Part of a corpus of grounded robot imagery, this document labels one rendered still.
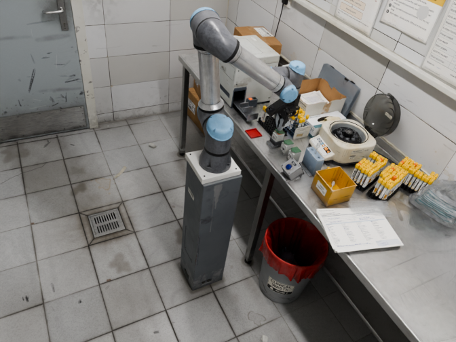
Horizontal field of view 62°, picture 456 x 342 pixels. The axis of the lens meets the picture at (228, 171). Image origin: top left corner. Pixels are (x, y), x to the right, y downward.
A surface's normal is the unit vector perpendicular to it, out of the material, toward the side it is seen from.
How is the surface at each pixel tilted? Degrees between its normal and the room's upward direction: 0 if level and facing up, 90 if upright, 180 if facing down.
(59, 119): 91
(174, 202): 0
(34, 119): 90
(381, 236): 1
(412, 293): 0
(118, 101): 90
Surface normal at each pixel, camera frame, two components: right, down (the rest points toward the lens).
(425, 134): -0.88, 0.22
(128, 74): 0.45, 0.63
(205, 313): 0.12, -0.74
